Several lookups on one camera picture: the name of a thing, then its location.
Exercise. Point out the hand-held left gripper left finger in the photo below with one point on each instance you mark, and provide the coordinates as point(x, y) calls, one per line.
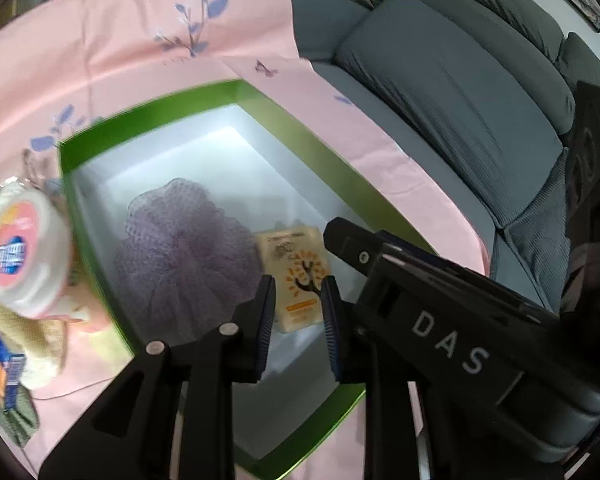
point(266, 320)

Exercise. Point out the round pink-lid wipes tub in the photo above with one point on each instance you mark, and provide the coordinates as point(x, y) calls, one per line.
point(20, 250)

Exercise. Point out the purple mesh bath pouf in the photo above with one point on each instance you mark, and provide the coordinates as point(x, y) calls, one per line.
point(180, 250)

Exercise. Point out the pink floral cloth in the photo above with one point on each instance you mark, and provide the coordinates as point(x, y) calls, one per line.
point(130, 60)

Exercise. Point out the green crumpled cloth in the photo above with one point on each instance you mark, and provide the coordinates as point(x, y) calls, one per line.
point(20, 415)

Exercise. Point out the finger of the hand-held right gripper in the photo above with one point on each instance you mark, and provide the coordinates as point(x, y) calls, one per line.
point(350, 245)

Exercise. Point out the yellow tree-print packet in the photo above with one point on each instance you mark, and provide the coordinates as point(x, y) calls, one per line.
point(295, 265)

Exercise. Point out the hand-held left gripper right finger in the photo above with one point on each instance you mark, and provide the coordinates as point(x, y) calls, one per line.
point(331, 330)

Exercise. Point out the grey sofa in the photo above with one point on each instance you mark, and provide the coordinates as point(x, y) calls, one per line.
point(455, 110)

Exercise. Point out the green cardboard box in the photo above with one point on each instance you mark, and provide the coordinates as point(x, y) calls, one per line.
point(305, 145)

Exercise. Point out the cream knitted cloth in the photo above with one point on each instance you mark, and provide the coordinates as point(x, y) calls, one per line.
point(40, 350)

